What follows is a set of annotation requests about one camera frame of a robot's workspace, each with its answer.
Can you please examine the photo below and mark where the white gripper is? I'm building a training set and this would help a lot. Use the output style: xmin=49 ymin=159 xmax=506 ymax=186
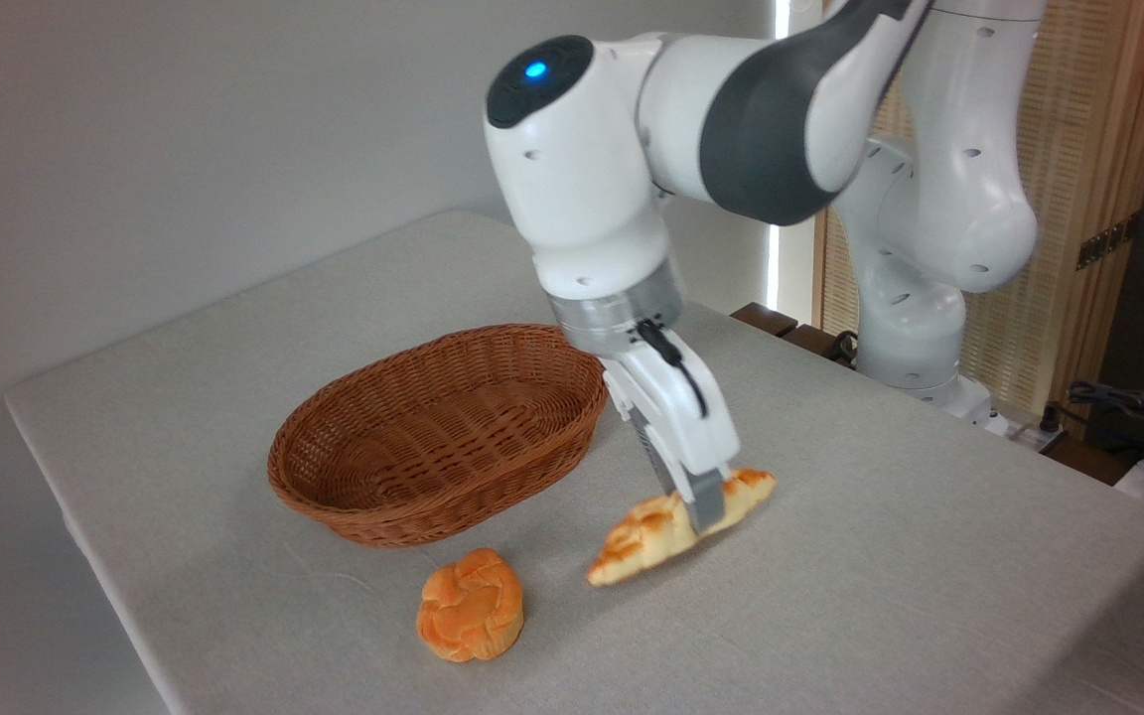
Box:
xmin=600 ymin=332 xmax=741 ymax=536

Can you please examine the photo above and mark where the long braided bread loaf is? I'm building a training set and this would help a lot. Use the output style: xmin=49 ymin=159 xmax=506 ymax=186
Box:
xmin=586 ymin=467 xmax=779 ymax=588

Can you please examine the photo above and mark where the round orange bread roll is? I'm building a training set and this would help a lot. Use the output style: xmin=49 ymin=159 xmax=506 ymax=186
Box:
xmin=415 ymin=547 xmax=525 ymax=664

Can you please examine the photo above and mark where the grey tablecloth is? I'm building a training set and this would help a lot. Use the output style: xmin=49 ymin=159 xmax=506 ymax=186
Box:
xmin=4 ymin=209 xmax=1144 ymax=715

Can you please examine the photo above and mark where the brown wicker oval basket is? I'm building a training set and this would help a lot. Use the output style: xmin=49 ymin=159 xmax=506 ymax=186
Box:
xmin=267 ymin=323 xmax=611 ymax=549

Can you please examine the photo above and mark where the white power strip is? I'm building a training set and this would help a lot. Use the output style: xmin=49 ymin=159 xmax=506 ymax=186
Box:
xmin=987 ymin=411 xmax=1072 ymax=455

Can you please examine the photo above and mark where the dark metal screen hinge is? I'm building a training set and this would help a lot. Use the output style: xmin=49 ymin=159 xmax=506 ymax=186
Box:
xmin=1075 ymin=213 xmax=1142 ymax=271

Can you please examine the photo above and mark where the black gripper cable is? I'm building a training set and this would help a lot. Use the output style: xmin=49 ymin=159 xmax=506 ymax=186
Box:
xmin=635 ymin=318 xmax=710 ymax=419

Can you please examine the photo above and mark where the black cable bundle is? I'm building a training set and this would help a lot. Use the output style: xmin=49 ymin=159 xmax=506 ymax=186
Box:
xmin=1065 ymin=379 xmax=1144 ymax=470

